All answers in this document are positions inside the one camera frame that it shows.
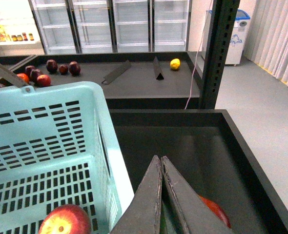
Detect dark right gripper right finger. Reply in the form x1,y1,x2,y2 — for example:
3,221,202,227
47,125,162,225
161,156,234,234

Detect yellow lemon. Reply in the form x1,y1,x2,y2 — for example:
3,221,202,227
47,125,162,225
170,58,181,71

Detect red orange mango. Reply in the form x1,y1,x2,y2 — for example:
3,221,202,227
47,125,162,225
199,195,231,228

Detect light blue plastic basket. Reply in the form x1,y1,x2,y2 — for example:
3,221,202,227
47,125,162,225
0,81,134,234

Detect small dark red plum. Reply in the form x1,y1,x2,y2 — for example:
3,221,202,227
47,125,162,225
59,64,68,75

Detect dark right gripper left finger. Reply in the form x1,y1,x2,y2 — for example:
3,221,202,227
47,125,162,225
111,156,163,234

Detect white vertical blinds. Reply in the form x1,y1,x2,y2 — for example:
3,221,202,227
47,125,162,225
244,0,288,86

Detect pink cable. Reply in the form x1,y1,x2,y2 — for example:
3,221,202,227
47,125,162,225
184,0,214,110

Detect black display tray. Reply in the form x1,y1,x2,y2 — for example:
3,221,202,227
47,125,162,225
110,110,288,234
0,52,200,109

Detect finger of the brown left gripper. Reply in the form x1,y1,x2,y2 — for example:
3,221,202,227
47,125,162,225
0,64,28,87

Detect small red apple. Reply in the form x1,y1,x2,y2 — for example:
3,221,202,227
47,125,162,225
37,74,51,87

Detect black perforated shelf post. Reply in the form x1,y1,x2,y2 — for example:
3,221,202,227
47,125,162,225
198,0,240,109

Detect white grocery shelf with jars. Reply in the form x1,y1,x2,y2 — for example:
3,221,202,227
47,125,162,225
0,0,44,56

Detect black triangular divider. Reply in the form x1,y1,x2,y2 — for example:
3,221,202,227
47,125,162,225
153,57,164,80

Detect red yellow apple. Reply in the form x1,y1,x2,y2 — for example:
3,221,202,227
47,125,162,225
38,204,91,234

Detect orange red tomato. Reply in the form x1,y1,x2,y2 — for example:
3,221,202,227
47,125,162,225
17,73,29,84

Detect black front display tray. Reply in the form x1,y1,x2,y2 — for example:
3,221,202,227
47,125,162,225
110,110,288,234

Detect glass door refrigerator row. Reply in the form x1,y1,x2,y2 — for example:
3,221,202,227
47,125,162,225
29,0,191,55

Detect flat black divider strip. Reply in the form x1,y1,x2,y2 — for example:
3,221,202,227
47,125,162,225
101,60,131,85

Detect black rear display tray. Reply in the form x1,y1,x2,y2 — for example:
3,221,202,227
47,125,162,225
0,52,200,109

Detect white chest freezer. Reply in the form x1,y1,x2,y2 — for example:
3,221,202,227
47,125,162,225
201,9,250,66

